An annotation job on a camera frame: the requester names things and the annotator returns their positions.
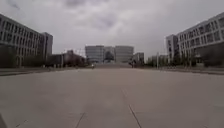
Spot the small grey building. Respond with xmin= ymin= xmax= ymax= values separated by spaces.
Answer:
xmin=133 ymin=51 xmax=146 ymax=65

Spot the low dark building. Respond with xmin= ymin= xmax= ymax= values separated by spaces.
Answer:
xmin=46 ymin=49 xmax=86 ymax=68

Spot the long grey building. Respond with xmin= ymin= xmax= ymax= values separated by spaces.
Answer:
xmin=0 ymin=13 xmax=54 ymax=69
xmin=165 ymin=11 xmax=224 ymax=68

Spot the wide grey glass building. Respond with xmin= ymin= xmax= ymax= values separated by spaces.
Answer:
xmin=84 ymin=44 xmax=135 ymax=65

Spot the grey paved plaza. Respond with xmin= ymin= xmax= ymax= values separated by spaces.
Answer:
xmin=0 ymin=67 xmax=224 ymax=128

